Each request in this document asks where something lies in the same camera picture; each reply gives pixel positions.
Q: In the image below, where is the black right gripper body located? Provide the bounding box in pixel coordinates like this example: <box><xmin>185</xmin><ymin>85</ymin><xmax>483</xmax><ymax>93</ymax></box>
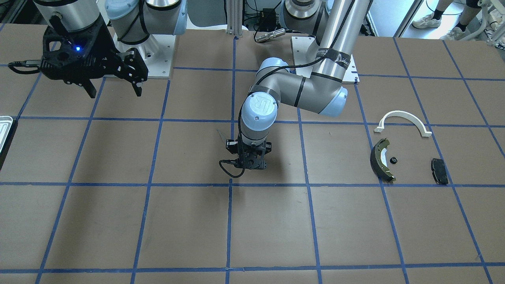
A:
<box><xmin>39</xmin><ymin>20</ymin><xmax>148</xmax><ymax>85</ymax></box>

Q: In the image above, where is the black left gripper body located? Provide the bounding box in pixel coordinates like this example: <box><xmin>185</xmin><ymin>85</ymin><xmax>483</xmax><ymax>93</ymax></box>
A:
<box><xmin>226</xmin><ymin>140</ymin><xmax>272</xmax><ymax>170</ymax></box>

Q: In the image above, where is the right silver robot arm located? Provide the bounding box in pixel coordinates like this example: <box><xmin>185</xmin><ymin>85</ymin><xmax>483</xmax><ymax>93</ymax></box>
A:
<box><xmin>34</xmin><ymin>0</ymin><xmax>188</xmax><ymax>98</ymax></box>

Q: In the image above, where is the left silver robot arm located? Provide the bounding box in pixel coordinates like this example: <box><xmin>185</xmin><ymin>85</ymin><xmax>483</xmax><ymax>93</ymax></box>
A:
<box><xmin>219</xmin><ymin>0</ymin><xmax>372</xmax><ymax>170</ymax></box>

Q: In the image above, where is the silver metal tray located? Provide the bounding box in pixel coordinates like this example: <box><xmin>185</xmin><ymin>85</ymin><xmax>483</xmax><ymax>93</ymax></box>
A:
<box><xmin>0</xmin><ymin>116</ymin><xmax>14</xmax><ymax>153</ymax></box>

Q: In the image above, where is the silver cylindrical tool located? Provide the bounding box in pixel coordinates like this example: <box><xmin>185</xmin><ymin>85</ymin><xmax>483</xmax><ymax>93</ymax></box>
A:
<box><xmin>254</xmin><ymin>28</ymin><xmax>286</xmax><ymax>43</ymax></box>

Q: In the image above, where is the green brake shoe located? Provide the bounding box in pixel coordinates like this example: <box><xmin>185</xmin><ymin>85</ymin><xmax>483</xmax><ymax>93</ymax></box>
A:
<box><xmin>370</xmin><ymin>138</ymin><xmax>396</xmax><ymax>182</ymax></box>

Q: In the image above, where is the white curved plastic arch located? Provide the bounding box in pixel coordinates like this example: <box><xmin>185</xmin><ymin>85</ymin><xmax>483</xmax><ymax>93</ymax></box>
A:
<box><xmin>374</xmin><ymin>110</ymin><xmax>433</xmax><ymax>137</ymax></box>

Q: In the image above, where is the black brake pad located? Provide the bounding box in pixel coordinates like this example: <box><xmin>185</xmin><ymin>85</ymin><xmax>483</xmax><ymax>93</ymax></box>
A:
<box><xmin>431</xmin><ymin>158</ymin><xmax>449</xmax><ymax>185</ymax></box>

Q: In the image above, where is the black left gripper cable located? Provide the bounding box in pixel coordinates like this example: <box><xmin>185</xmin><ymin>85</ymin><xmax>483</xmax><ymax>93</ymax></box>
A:
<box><xmin>219</xmin><ymin>159</ymin><xmax>245</xmax><ymax>178</ymax></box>

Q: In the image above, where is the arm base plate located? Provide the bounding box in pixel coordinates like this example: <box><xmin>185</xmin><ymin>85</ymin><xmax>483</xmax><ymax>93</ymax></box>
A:
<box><xmin>113</xmin><ymin>34</ymin><xmax>176</xmax><ymax>79</ymax></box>
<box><xmin>291</xmin><ymin>36</ymin><xmax>359</xmax><ymax>84</ymax></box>

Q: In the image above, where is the aluminium frame post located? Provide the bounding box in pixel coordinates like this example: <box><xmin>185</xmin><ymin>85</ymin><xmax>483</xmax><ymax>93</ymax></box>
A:
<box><xmin>225</xmin><ymin>0</ymin><xmax>243</xmax><ymax>38</ymax></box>

